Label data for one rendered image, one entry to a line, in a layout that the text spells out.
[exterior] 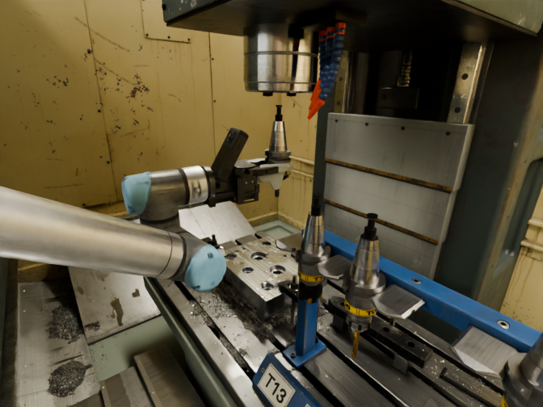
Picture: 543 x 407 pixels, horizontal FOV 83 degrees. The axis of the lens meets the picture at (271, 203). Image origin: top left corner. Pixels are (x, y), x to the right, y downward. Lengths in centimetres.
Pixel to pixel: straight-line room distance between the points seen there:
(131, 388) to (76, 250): 66
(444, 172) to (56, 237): 88
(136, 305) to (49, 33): 111
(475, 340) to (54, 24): 158
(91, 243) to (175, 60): 134
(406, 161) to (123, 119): 122
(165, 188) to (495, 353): 54
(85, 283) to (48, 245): 108
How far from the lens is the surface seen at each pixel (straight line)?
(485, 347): 46
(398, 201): 106
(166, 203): 61
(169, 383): 100
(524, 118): 95
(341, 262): 54
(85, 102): 158
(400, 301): 48
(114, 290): 146
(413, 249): 108
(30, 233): 42
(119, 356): 129
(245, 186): 67
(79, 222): 44
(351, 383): 78
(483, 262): 105
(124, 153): 163
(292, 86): 65
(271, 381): 71
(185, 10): 63
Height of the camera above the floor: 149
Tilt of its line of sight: 20 degrees down
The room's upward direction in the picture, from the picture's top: 1 degrees clockwise
